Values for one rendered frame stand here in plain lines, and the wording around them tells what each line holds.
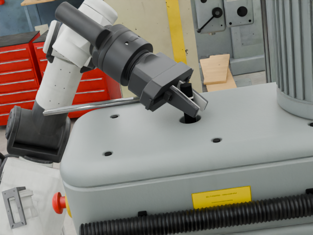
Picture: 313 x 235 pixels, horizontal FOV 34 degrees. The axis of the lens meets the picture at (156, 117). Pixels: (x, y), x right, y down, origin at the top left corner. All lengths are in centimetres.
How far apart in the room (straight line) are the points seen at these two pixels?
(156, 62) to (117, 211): 26
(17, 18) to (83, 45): 948
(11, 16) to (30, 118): 910
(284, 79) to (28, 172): 72
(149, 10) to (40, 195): 146
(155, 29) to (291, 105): 181
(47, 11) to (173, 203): 950
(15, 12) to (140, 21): 787
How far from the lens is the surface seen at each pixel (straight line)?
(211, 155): 76
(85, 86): 567
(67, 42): 91
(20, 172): 132
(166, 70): 85
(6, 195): 120
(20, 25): 1039
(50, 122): 130
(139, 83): 84
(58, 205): 95
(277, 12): 81
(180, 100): 84
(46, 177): 131
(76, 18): 88
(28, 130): 132
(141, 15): 257
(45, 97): 127
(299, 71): 80
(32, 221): 120
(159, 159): 76
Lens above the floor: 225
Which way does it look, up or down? 23 degrees down
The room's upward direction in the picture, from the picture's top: 10 degrees counter-clockwise
